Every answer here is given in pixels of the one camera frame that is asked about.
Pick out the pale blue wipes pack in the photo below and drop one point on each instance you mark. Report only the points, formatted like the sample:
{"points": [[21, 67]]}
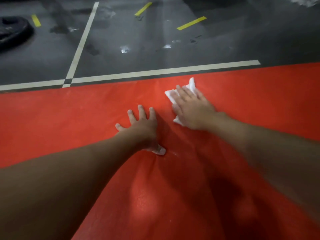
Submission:
{"points": [[306, 1]]}

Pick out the person's left hand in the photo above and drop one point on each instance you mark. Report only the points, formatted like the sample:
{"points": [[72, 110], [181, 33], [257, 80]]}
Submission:
{"points": [[142, 129]]}

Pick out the person's right forearm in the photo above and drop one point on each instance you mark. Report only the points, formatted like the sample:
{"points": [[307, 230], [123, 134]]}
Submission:
{"points": [[272, 159]]}

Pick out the person's right hand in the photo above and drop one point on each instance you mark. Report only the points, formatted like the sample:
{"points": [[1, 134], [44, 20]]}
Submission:
{"points": [[193, 109]]}

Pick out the white wet wipe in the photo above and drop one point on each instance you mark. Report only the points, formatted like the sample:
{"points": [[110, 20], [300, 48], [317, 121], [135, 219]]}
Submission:
{"points": [[192, 83]]}

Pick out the person's left forearm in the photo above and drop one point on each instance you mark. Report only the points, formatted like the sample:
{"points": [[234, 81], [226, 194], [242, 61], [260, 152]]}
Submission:
{"points": [[57, 187]]}

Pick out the red mat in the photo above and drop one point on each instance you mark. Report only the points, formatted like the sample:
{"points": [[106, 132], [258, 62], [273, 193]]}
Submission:
{"points": [[250, 97]]}

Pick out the black weight plate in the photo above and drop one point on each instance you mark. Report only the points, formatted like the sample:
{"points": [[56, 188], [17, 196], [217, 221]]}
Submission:
{"points": [[13, 32]]}

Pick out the yellow tape strip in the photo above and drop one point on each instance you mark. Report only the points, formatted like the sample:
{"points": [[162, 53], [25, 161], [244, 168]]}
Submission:
{"points": [[36, 20], [143, 8], [191, 23]]}

